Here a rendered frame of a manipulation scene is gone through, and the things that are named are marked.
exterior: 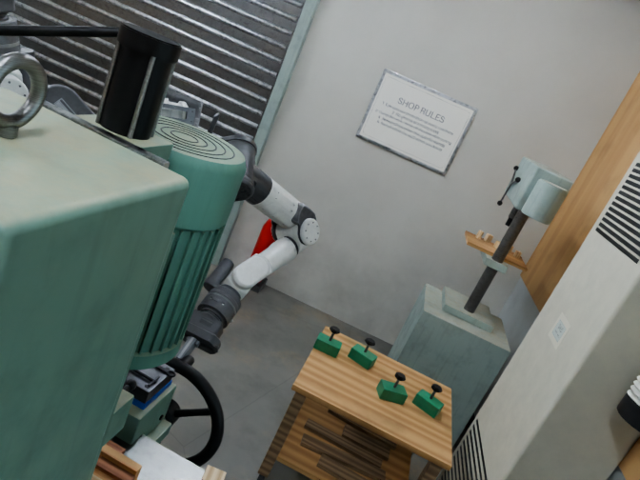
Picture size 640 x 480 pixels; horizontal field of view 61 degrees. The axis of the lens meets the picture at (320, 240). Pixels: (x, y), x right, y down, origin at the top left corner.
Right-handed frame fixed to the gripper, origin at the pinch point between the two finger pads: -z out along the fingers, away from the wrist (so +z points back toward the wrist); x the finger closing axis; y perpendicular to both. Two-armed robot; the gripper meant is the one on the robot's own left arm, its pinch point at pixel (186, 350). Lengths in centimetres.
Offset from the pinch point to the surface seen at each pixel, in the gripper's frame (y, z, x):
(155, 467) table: 11.7, -28.0, -13.4
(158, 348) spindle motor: 48, -24, -14
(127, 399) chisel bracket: 30.8, -26.3, -8.7
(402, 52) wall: -47, 263, 24
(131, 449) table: 11.8, -27.4, -7.7
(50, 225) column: 88, -38, -21
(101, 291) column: 77, -35, -20
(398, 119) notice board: -80, 243, 11
